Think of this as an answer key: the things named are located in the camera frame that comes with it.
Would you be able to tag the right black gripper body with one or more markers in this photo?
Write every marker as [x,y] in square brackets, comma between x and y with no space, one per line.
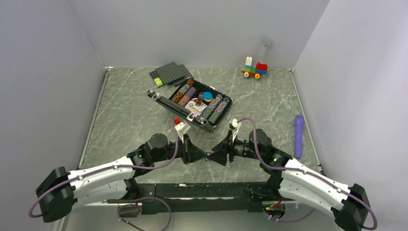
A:
[238,148]

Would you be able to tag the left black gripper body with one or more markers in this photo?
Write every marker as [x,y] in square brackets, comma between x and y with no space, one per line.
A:
[186,155]

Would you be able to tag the aluminium poker case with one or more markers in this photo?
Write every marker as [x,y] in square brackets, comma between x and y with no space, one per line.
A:
[184,113]

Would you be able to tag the triangular all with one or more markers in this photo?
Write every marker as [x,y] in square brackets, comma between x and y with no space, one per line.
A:
[198,101]

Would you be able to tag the blue round plastic disc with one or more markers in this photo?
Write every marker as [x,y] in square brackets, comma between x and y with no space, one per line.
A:
[208,95]

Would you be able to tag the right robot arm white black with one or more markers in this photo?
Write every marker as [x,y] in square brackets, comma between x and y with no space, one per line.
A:
[290,179]

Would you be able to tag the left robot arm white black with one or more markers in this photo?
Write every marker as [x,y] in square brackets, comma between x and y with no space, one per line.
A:
[105,175]

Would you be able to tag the green blue chip row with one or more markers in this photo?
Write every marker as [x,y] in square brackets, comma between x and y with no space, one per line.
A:
[219,110]

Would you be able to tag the playing card deck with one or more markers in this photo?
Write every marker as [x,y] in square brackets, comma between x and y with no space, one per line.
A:
[195,109]

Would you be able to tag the red pink chip row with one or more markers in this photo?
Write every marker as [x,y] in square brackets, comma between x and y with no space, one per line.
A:
[184,100]

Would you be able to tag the purple chip row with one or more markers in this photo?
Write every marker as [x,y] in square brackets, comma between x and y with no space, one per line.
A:
[191,91]

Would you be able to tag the orange brown chip row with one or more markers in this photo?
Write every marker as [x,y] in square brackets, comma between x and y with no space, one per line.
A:
[181,92]

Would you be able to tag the purple toy microphone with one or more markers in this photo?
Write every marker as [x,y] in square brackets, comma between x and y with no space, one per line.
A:
[299,123]

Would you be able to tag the yellow-green lego brick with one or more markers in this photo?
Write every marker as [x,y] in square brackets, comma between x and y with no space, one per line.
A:
[158,82]

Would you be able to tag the dark grey lego baseplate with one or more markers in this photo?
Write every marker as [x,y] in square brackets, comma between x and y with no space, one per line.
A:
[171,74]

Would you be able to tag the colourful lego train toy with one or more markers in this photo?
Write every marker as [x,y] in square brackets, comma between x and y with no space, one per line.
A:
[256,71]

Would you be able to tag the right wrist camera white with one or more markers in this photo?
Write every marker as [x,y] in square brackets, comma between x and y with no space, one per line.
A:
[234,127]

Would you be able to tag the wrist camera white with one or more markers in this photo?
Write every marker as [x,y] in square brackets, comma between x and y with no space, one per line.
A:
[181,127]
[234,127]

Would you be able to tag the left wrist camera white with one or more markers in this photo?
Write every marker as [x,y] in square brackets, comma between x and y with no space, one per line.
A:
[181,127]

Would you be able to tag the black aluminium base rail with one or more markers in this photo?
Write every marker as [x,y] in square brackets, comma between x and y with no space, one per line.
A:
[183,197]

